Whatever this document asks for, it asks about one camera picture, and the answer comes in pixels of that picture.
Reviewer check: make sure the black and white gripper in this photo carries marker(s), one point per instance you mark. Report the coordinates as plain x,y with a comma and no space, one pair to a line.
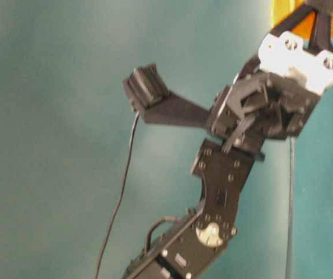
276,100

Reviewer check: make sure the orange cup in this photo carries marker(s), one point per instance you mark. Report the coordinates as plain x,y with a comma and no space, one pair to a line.
280,9

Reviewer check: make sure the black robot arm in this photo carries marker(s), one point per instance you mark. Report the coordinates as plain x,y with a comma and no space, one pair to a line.
198,238

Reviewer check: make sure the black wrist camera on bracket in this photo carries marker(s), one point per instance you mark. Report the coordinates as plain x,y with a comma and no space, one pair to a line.
157,104

